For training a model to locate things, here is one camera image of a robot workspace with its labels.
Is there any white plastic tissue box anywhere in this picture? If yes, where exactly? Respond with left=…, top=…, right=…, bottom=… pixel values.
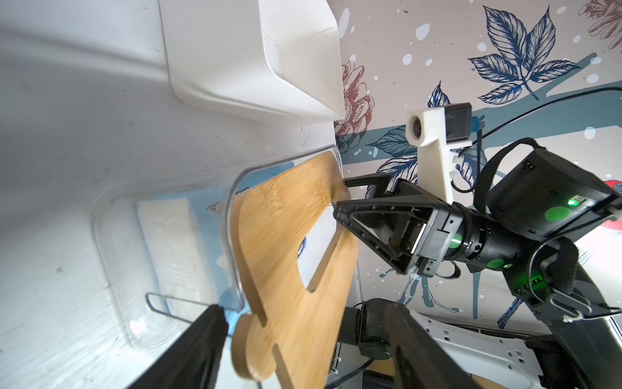
left=160, top=1, right=345, bottom=125

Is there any blue tissue paper pack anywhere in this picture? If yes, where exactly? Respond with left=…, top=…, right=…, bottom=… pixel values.
left=136, top=161, right=294, bottom=332

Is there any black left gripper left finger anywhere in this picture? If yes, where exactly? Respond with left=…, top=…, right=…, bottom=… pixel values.
left=130, top=306, right=228, bottom=388

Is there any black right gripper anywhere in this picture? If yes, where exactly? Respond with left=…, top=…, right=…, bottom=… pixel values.
left=334, top=173, right=463, bottom=277

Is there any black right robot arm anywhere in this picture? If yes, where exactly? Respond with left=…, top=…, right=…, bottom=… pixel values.
left=334, top=138, right=621, bottom=388

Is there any bamboo tissue box lid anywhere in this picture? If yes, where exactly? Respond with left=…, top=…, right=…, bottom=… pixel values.
left=227, top=149, right=359, bottom=388

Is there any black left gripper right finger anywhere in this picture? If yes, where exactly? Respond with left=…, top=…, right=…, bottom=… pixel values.
left=356, top=298, right=479, bottom=389

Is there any clear plastic tissue box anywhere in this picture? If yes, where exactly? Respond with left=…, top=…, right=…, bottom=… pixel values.
left=93, top=149, right=322, bottom=350

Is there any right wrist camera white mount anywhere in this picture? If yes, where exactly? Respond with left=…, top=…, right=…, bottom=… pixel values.
left=405, top=103, right=472, bottom=204

